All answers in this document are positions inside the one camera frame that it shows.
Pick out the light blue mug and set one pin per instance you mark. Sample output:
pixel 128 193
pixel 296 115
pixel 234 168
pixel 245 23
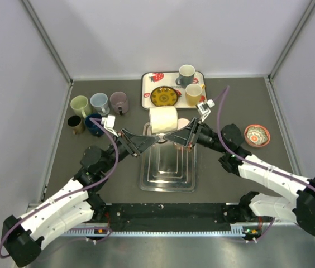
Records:
pixel 99 102

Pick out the yellow mug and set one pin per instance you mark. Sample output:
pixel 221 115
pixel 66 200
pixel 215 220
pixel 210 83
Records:
pixel 194 94

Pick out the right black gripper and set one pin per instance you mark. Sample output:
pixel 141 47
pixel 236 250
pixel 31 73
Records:
pixel 187 136

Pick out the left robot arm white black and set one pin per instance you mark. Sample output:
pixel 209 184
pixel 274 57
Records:
pixel 25 237

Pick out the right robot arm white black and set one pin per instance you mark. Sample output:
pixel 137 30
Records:
pixel 296 194

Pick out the dark blue mug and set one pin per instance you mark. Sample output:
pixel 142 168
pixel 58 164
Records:
pixel 91 127

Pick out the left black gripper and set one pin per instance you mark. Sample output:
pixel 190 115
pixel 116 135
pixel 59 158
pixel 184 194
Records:
pixel 141 142

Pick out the grey slotted cable duct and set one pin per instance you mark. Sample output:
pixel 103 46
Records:
pixel 234 231

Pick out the cream white mug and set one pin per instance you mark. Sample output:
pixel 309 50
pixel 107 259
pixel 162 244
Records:
pixel 163 119

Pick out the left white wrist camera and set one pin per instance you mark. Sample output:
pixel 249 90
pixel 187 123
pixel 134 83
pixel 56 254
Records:
pixel 108 124

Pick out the black gold mug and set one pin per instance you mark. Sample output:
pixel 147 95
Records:
pixel 76 124

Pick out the grey green mug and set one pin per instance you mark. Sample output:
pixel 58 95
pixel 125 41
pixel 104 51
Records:
pixel 186 75

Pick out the silver metal tray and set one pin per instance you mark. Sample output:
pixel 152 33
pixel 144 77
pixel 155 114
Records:
pixel 166 167

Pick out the mauve purple mug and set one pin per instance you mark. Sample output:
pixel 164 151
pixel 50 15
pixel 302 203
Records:
pixel 119 102

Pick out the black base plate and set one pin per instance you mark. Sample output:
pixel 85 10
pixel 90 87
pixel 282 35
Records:
pixel 170 217

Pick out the pink mug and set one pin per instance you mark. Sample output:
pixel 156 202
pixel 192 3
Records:
pixel 182 122

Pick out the light green mug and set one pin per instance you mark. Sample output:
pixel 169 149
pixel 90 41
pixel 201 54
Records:
pixel 81 106

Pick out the yellow patterned plate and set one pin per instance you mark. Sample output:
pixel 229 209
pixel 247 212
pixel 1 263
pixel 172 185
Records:
pixel 164 96

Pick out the pink patterned bowl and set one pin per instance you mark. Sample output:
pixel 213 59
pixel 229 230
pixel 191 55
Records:
pixel 257 136

